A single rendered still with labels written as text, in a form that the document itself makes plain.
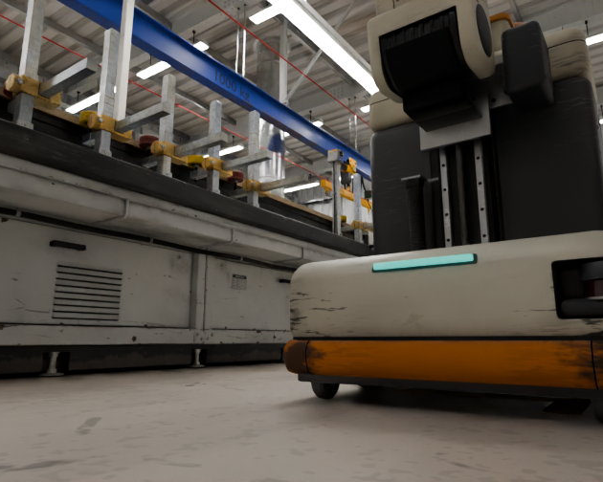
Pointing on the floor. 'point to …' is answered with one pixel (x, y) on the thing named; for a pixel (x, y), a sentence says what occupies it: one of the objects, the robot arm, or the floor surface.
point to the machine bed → (120, 289)
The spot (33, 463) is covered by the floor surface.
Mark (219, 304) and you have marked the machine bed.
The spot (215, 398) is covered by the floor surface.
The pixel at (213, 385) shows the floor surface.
